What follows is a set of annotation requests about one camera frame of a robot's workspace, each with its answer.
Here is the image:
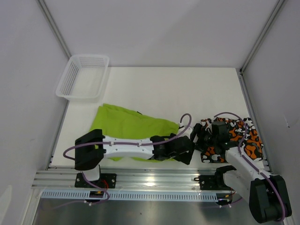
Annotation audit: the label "slotted cable duct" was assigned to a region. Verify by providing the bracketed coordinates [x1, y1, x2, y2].
[41, 189, 218, 202]

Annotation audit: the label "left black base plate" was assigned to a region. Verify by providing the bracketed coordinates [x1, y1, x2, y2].
[75, 173, 117, 188]

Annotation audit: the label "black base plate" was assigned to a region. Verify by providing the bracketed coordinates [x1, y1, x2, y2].
[75, 173, 117, 188]
[194, 175, 231, 191]

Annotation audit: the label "right aluminium frame post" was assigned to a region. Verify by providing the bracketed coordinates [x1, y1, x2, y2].
[239, 0, 288, 75]

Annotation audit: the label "orange camouflage shorts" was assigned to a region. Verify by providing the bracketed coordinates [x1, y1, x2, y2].
[200, 117, 263, 163]

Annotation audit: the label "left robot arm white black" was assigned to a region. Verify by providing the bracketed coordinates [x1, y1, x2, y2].
[75, 129, 194, 172]

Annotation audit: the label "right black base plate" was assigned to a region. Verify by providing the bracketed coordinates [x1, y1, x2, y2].
[194, 175, 231, 191]

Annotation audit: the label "aluminium frame post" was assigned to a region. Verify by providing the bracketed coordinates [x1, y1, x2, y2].
[239, 0, 288, 75]
[36, 0, 72, 59]

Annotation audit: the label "white plastic basket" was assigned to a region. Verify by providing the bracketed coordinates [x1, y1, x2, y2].
[55, 54, 110, 102]

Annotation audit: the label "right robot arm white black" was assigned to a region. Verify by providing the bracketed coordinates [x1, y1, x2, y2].
[191, 118, 292, 223]

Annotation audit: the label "left aluminium frame post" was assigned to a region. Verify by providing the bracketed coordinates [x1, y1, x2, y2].
[36, 0, 72, 59]

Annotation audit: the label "green shorts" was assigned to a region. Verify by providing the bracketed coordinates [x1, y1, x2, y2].
[89, 103, 180, 162]

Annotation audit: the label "aluminium mounting rail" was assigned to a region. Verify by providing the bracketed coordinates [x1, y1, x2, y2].
[31, 167, 216, 192]

